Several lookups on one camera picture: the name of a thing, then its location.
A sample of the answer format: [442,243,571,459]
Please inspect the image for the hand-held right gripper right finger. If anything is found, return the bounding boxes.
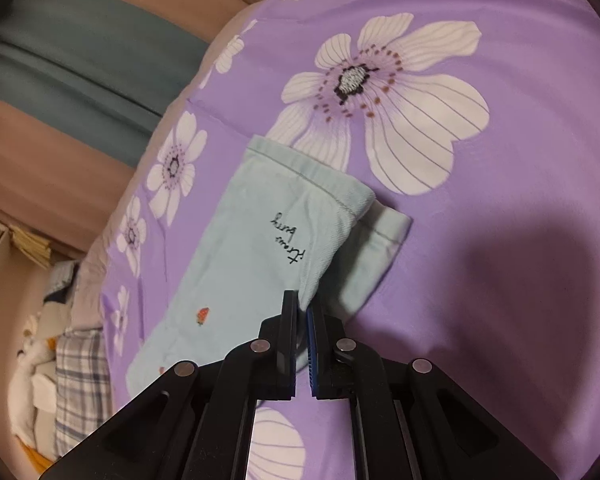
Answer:
[306,304,562,480]

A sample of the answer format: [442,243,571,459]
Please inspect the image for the blue striped pillow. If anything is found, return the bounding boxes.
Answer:
[45,260,81,306]

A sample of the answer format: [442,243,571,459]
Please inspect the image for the white stuffed goose toy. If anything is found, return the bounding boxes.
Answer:
[10,305,62,443]

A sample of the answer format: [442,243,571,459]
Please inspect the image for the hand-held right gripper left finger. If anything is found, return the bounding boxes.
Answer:
[40,291,302,480]

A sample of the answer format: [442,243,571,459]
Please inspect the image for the teal curtain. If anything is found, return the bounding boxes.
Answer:
[0,0,214,167]

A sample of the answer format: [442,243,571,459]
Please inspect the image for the plaid pillow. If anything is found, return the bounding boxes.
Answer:
[54,327,114,459]

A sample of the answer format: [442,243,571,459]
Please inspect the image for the light blue pants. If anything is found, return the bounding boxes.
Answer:
[126,135,412,395]

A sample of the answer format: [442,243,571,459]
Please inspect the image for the purple floral blanket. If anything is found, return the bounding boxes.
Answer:
[100,0,600,480]

